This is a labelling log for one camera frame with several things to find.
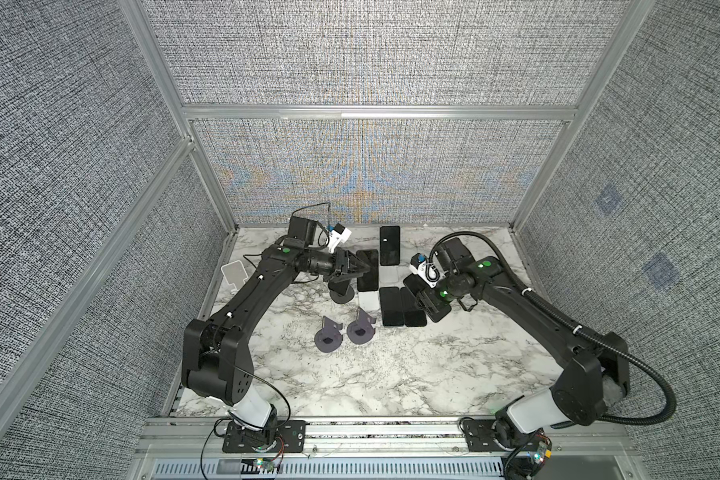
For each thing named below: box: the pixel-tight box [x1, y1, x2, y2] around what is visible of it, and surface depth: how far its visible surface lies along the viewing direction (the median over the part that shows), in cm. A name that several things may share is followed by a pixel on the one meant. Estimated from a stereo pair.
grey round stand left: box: [314, 315, 343, 353], surface depth 90 cm
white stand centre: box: [358, 291, 381, 311], surface depth 99 cm
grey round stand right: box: [346, 307, 377, 345], surface depth 92 cm
